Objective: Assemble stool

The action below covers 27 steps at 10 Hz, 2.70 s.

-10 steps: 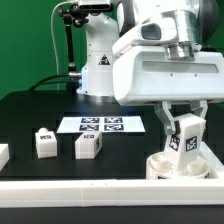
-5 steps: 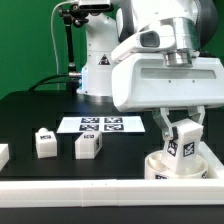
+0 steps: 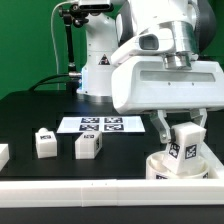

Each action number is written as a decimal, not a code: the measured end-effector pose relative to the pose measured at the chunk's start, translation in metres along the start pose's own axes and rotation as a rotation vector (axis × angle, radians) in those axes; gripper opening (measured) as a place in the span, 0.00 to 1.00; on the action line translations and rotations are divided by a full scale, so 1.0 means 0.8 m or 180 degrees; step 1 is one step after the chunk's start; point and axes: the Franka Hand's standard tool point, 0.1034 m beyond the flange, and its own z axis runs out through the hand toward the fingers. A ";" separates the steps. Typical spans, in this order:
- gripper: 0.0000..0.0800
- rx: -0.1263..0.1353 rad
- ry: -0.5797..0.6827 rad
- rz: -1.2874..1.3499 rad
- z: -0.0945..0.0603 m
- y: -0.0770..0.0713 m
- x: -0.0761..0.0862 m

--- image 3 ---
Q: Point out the white marker sheet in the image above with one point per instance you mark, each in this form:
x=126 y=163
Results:
x=108 y=124

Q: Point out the white round stool seat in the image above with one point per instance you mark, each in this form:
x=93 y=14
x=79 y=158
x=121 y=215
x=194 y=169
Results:
x=160 y=165

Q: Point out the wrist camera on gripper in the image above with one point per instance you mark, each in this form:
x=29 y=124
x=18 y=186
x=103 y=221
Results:
x=147 y=44

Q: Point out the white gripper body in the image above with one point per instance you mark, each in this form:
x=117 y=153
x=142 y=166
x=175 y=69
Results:
x=143 y=84

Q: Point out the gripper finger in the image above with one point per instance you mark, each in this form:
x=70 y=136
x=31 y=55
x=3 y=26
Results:
x=158 y=119
x=199 y=116

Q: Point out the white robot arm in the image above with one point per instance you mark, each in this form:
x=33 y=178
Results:
x=192 y=23

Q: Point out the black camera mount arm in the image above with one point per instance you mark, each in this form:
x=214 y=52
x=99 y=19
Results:
x=72 y=17

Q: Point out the camera on mount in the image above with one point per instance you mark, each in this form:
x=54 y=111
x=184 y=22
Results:
x=95 y=5

